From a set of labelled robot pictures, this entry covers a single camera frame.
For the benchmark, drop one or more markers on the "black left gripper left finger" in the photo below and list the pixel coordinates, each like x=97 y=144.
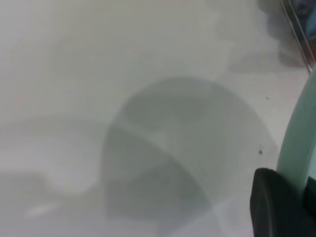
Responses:
x=276 y=205

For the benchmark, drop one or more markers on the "blue plate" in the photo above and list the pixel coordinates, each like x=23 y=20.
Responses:
x=311 y=28

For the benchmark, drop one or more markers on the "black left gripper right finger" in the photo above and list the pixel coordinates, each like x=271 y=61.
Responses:
x=312 y=209

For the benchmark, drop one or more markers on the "green plate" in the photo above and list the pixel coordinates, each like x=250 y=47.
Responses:
x=298 y=138

